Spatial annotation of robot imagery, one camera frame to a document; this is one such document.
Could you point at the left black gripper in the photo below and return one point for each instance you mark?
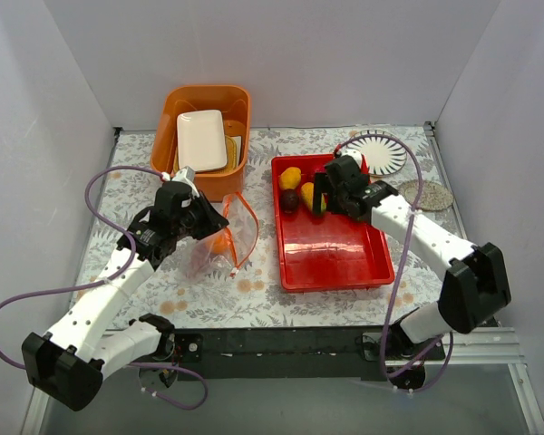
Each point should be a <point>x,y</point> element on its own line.
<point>201,215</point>

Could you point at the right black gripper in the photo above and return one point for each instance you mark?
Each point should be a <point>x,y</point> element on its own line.
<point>328,192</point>

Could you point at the orange tangerine toy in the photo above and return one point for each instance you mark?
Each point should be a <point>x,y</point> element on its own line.
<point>219,244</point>

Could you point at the clear zip top bag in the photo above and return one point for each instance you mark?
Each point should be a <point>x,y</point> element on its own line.
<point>242,231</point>

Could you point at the purple grape bunch toy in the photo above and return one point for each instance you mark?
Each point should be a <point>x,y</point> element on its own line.
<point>198,262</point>

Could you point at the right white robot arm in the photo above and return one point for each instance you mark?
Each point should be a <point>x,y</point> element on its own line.
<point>475,284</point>

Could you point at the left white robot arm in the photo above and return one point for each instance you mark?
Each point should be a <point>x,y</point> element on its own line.
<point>72,359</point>

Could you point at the green yellow papaya toy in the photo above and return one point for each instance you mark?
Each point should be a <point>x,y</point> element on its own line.
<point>307,197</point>

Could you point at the yellow mango toy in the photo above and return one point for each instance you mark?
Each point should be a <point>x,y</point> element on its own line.
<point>290,178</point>

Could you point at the dark brown passion fruit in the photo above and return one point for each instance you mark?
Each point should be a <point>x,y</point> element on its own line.
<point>289,201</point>

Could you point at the red plastic tray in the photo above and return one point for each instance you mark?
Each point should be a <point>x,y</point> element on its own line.
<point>331,252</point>

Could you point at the white striped round plate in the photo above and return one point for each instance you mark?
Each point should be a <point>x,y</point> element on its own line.
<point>383,153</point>

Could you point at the yellow tray in bin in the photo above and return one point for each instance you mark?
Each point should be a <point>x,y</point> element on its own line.
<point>206,153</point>

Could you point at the white rectangular plate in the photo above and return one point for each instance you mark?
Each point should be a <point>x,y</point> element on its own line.
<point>199,122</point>

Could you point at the floral table mat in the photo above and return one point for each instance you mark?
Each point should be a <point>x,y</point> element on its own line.
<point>254,297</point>

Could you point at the orange plastic bin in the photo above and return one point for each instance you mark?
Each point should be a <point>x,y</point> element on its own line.
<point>235,105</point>

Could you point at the speckled round coaster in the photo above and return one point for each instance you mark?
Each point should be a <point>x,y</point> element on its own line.
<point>434,196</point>

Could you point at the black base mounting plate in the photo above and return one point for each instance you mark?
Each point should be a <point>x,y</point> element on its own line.
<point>268,353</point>

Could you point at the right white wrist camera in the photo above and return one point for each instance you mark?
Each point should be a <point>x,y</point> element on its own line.
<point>359,159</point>

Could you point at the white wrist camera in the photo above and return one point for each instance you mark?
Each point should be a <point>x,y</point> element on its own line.
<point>359,159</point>
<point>186,176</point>

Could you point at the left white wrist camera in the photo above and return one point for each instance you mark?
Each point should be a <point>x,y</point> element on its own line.
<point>186,176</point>

